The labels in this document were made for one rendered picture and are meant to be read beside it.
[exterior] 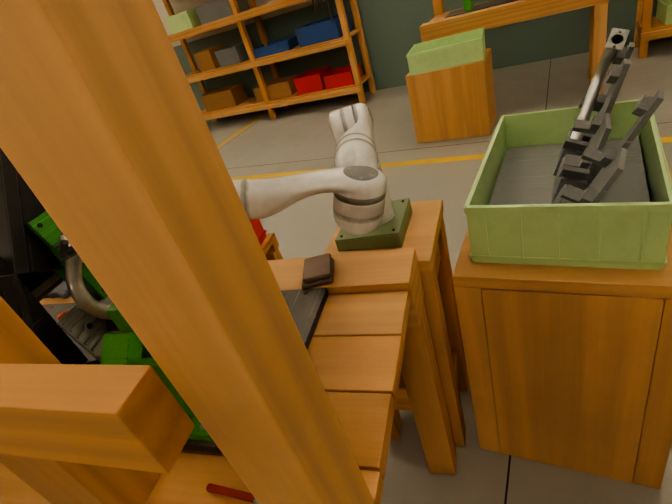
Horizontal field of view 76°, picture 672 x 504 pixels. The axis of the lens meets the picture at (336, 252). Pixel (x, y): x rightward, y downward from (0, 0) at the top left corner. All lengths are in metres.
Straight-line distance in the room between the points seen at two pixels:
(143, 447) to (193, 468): 0.45
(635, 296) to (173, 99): 1.03
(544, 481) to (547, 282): 0.79
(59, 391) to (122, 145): 0.26
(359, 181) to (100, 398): 0.48
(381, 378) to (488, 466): 0.95
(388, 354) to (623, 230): 0.58
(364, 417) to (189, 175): 0.57
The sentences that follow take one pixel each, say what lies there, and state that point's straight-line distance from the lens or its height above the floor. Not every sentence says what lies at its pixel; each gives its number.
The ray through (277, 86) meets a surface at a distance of 6.64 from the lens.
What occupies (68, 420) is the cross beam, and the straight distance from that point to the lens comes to 0.45.
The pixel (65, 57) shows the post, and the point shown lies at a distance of 0.28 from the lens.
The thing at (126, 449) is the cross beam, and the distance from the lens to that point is 0.45.
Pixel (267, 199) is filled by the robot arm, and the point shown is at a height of 1.24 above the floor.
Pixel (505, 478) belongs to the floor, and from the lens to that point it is 1.71.
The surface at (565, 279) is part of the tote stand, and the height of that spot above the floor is 0.79.
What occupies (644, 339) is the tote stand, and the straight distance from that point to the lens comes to 1.25.
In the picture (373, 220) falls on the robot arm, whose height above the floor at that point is 1.14.
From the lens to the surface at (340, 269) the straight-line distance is 1.08.
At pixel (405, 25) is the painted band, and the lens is 6.27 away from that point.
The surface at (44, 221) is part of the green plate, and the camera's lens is 1.05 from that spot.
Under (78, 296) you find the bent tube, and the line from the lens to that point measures 1.00.
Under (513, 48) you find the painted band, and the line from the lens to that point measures 6.12.
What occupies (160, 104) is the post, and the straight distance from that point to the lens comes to 0.31.
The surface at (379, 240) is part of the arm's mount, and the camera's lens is 1.19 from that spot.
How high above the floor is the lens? 1.51
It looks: 32 degrees down
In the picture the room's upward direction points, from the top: 18 degrees counter-clockwise
